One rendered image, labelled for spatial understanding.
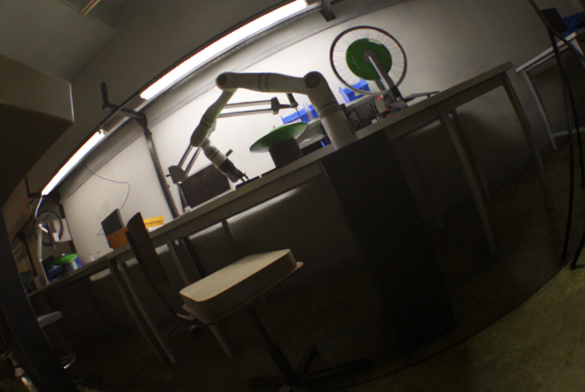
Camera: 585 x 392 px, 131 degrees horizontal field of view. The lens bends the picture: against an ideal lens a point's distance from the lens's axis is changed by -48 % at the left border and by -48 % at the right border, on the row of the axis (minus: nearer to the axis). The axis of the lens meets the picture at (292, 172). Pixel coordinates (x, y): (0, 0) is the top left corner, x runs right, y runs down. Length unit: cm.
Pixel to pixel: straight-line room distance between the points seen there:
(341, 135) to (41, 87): 86
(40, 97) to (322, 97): 87
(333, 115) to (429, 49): 177
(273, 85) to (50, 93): 90
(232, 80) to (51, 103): 96
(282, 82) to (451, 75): 181
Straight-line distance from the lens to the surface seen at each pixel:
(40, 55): 412
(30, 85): 27
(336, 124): 94
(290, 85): 107
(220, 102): 124
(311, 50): 239
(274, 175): 118
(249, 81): 111
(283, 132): 112
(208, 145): 127
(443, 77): 250
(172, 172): 146
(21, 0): 356
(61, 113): 27
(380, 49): 176
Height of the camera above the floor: 78
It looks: 4 degrees up
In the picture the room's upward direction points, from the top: 25 degrees counter-clockwise
